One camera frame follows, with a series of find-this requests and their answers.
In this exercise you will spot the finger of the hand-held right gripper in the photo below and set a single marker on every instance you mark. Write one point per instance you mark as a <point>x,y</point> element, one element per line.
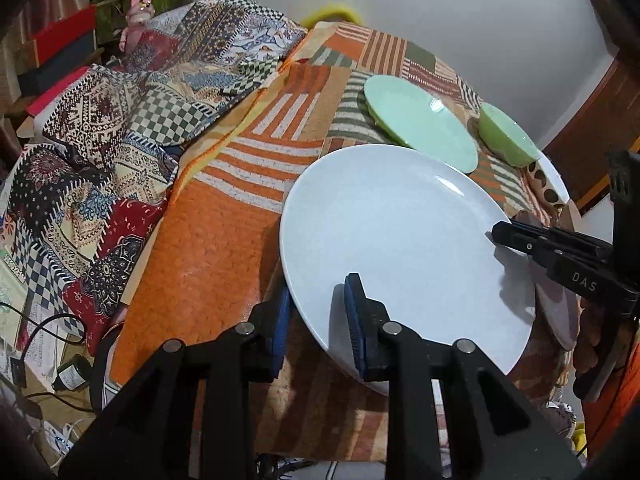
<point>540,247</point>

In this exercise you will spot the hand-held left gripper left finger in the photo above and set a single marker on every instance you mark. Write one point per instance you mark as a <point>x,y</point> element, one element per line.
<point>280,332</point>

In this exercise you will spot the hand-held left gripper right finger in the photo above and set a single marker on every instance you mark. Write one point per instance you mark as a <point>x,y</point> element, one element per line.
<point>355,327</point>

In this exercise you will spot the brown-rimmed white plate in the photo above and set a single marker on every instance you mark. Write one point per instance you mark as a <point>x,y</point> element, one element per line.
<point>555,305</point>

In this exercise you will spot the large white plate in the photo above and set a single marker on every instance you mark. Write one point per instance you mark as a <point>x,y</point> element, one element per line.
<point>400,230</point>

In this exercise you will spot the light green bowl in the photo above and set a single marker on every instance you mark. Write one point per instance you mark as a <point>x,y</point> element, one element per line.
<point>502,135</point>

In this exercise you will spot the light green plate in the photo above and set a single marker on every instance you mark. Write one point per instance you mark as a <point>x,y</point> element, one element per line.
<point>420,120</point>

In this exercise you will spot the person's right forearm orange sleeve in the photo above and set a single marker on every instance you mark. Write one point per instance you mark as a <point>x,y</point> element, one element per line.
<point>617,410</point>

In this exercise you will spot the person's right hand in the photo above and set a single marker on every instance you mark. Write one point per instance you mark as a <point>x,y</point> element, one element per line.
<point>587,340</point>

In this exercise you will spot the brown wooden door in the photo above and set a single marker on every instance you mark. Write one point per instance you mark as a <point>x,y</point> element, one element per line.
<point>600,120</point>

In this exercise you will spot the orange striped patchwork tablecloth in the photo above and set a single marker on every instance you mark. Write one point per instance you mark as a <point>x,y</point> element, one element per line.
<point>220,240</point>

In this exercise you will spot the black power adapter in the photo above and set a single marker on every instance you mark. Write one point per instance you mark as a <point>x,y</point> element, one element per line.
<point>72,372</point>

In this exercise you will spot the multicolour patterned patchwork blanket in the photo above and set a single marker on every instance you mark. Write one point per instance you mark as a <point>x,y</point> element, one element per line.
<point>100,160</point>

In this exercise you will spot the pink doll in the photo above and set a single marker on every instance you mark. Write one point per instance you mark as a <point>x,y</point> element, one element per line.
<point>137,20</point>

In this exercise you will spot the dark blue box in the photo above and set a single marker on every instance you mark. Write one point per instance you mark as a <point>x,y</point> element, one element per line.
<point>55,72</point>

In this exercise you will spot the green box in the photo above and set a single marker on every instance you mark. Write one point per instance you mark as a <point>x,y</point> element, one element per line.
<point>107,22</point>

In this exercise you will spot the red box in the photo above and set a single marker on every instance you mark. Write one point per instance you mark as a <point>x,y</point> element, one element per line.
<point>60,35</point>

